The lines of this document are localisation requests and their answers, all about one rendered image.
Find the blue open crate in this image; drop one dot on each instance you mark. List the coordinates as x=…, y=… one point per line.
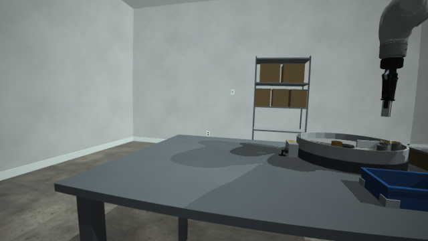
x=381, y=183

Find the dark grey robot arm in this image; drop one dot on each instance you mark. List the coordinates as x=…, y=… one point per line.
x=396, y=24

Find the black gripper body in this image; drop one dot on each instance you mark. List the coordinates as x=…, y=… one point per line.
x=391, y=64

